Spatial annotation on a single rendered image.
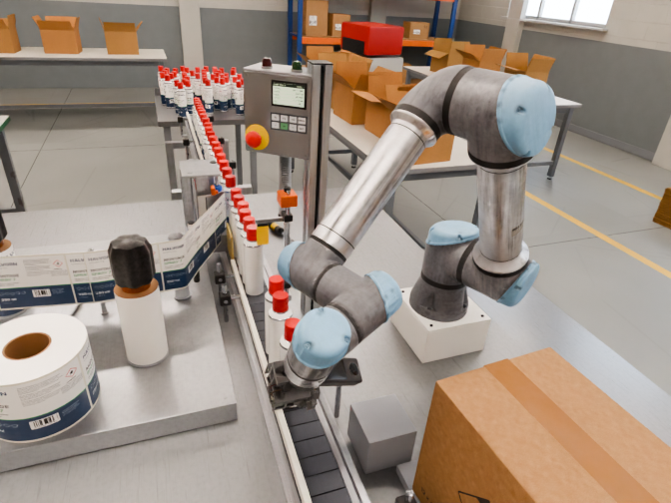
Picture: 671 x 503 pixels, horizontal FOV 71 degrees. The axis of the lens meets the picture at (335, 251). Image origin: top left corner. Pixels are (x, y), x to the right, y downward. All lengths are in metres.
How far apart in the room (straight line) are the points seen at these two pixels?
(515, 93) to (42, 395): 0.94
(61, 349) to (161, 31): 7.76
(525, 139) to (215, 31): 8.02
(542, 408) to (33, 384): 0.84
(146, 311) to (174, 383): 0.17
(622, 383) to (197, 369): 1.03
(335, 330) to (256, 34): 8.24
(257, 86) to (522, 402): 0.82
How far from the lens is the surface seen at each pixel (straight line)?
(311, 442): 0.98
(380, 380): 1.18
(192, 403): 1.06
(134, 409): 1.08
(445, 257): 1.13
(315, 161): 1.12
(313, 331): 0.64
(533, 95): 0.80
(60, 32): 6.50
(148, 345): 1.12
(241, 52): 8.74
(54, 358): 1.02
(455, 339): 1.25
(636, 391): 1.41
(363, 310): 0.69
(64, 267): 1.29
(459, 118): 0.83
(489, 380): 0.81
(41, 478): 1.10
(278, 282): 1.02
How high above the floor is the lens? 1.65
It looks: 29 degrees down
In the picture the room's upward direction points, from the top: 4 degrees clockwise
